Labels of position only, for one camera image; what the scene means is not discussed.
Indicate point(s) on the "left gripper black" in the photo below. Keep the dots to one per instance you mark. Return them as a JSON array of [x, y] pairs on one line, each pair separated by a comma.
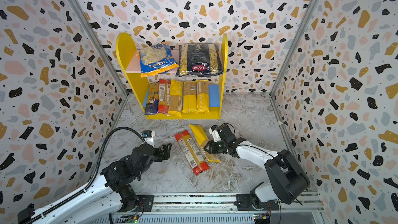
[[167, 152]]

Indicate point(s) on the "yellow spaghetti pack bottom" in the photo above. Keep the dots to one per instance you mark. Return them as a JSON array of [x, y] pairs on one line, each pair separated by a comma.
[[202, 96]]

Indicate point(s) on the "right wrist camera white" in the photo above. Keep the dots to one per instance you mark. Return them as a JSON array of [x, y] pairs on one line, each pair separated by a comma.
[[213, 130]]

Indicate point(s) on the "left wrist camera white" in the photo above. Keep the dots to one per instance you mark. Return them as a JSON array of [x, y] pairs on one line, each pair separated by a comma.
[[148, 137]]

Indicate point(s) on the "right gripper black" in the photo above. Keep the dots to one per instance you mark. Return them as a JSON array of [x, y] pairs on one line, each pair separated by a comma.
[[216, 144]]

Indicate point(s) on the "yellow shelf pink blue boards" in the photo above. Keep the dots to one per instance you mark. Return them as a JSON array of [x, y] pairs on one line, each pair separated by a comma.
[[127, 52]]

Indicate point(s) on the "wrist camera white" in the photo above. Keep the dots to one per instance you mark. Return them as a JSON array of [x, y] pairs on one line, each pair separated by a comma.
[[148, 137], [213, 130]]

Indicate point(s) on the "blue yellow pasta bag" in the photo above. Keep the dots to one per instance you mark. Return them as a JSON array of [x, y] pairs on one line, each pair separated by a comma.
[[152, 103]]

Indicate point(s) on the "dark penne pasta bag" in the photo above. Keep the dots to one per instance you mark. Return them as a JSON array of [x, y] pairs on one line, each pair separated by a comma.
[[199, 60]]

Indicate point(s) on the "yellow spaghetti pack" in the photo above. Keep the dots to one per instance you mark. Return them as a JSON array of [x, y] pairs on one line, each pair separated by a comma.
[[189, 97], [202, 141], [176, 98], [202, 96]]

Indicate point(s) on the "blue orange orecchiette bag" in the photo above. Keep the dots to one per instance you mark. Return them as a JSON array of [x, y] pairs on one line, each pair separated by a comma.
[[156, 59]]

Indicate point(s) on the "red spaghetti pack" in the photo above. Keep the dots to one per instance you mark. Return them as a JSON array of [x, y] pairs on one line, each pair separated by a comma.
[[164, 96], [192, 153]]

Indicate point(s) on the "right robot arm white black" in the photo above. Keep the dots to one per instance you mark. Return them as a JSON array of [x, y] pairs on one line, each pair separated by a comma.
[[287, 180]]

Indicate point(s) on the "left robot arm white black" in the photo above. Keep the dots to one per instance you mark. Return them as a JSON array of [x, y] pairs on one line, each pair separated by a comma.
[[106, 193]]

